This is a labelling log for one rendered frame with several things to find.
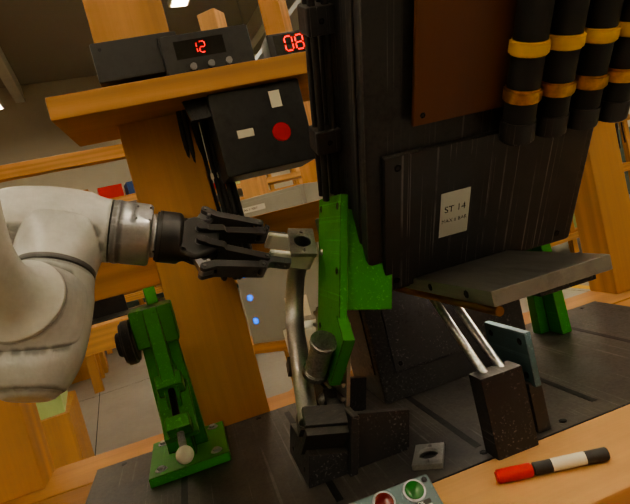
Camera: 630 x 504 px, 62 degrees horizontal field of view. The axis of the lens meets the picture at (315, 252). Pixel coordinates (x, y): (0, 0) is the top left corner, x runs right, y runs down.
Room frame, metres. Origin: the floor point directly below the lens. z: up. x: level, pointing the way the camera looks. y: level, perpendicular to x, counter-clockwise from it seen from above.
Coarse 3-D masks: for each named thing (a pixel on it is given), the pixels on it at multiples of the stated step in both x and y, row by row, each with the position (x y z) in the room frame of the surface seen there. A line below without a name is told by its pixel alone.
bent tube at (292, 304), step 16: (304, 240) 0.83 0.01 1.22; (304, 256) 0.79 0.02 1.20; (288, 272) 0.85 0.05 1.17; (304, 272) 0.84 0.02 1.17; (288, 288) 0.86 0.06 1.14; (288, 304) 0.86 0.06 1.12; (288, 320) 0.85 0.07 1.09; (288, 336) 0.84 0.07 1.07; (304, 336) 0.84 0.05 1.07; (304, 352) 0.81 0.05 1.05; (304, 384) 0.76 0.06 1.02; (304, 400) 0.74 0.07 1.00
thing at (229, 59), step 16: (192, 32) 0.97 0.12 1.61; (208, 32) 0.97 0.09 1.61; (224, 32) 0.98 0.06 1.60; (240, 32) 0.99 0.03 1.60; (160, 48) 0.96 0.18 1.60; (176, 48) 0.96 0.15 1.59; (192, 48) 0.97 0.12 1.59; (208, 48) 0.97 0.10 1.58; (224, 48) 0.98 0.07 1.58; (240, 48) 0.99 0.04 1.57; (176, 64) 0.96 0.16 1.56; (192, 64) 0.96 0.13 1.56; (208, 64) 0.97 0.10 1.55; (224, 64) 0.98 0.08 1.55
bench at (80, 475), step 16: (576, 304) 1.25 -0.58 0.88; (624, 304) 1.17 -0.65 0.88; (528, 320) 1.22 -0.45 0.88; (272, 400) 1.12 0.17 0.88; (288, 400) 1.09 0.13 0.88; (128, 448) 1.05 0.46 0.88; (144, 448) 1.02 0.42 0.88; (80, 464) 1.02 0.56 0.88; (96, 464) 1.00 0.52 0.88; (112, 464) 0.98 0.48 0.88; (64, 480) 0.97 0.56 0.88; (80, 480) 0.95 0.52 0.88; (32, 496) 0.93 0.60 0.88; (48, 496) 0.91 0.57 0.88; (64, 496) 0.90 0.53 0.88; (80, 496) 0.88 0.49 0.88
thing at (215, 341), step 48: (96, 0) 1.02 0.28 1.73; (144, 0) 1.04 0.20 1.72; (144, 144) 1.02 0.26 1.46; (144, 192) 1.02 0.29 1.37; (192, 192) 1.04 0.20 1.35; (624, 192) 1.27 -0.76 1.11; (624, 240) 1.26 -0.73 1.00; (192, 288) 1.03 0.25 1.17; (624, 288) 1.26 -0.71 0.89; (192, 336) 1.02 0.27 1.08; (240, 336) 1.04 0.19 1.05; (192, 384) 1.02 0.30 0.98; (240, 384) 1.04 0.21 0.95; (0, 432) 0.94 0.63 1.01; (0, 480) 0.93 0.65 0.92; (48, 480) 0.98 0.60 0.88
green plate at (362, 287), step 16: (320, 208) 0.81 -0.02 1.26; (336, 208) 0.73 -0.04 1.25; (320, 224) 0.81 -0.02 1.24; (336, 224) 0.73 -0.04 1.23; (352, 224) 0.73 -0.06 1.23; (320, 240) 0.81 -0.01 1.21; (336, 240) 0.73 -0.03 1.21; (352, 240) 0.73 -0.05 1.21; (320, 256) 0.81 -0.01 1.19; (336, 256) 0.72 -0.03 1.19; (352, 256) 0.73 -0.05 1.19; (320, 272) 0.81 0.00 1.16; (336, 272) 0.72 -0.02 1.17; (352, 272) 0.73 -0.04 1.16; (368, 272) 0.73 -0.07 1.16; (320, 288) 0.80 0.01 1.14; (336, 288) 0.72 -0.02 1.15; (352, 288) 0.72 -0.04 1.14; (368, 288) 0.73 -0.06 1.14; (384, 288) 0.73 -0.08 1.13; (320, 304) 0.80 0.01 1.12; (336, 304) 0.72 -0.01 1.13; (352, 304) 0.72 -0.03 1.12; (368, 304) 0.73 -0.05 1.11; (384, 304) 0.73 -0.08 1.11; (320, 320) 0.80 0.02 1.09
